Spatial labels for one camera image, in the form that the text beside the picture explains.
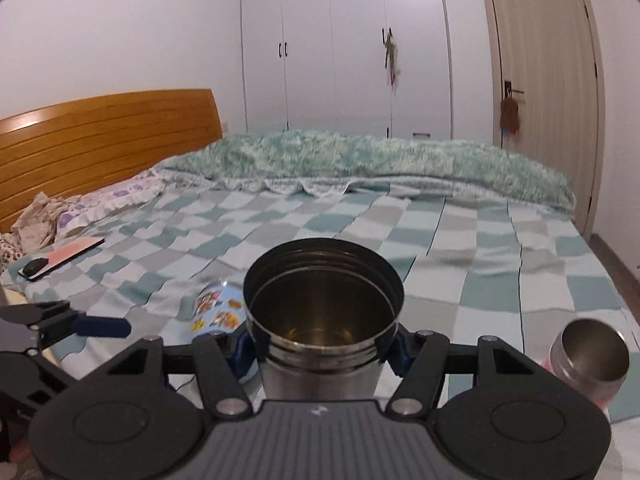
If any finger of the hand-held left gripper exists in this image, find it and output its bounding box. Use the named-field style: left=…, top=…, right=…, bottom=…
left=0, top=300, right=132, bottom=350
left=0, top=350, right=76, bottom=413

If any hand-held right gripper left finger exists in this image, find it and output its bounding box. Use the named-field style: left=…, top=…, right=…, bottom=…
left=106, top=329, right=262, bottom=419

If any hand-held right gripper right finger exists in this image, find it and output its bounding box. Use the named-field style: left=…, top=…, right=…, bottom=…
left=384, top=326, right=542, bottom=419

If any blue cartoon print cup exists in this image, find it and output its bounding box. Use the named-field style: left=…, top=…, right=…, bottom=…
left=191, top=282, right=249, bottom=336

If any pink stainless steel cup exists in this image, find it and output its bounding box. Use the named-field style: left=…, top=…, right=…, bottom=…
left=541, top=317, right=631, bottom=409

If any pink smartphone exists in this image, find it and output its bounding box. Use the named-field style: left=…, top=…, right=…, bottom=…
left=18, top=237, right=106, bottom=282

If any checkered bed sheet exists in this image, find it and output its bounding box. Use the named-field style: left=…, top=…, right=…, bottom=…
left=0, top=180, right=640, bottom=428

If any crumpled beige cloth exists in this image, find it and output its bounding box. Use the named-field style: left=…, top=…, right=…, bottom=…
left=11, top=192, right=77, bottom=252

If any purple floral pillow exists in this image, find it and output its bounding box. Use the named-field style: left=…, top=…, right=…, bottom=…
left=54, top=169, right=167, bottom=242

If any wooden headboard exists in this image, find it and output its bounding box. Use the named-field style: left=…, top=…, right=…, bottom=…
left=0, top=88, right=224, bottom=235

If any green floral quilt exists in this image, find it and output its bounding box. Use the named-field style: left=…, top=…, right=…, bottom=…
left=164, top=129, right=577, bottom=212

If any green hanging ornament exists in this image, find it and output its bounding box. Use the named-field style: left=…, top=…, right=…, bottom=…
left=383, top=30, right=401, bottom=94

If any white wardrobe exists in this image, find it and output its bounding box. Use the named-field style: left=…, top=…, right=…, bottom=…
left=239, top=0, right=454, bottom=139

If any beige door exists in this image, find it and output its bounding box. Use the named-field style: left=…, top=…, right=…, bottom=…
left=476, top=0, right=609, bottom=238

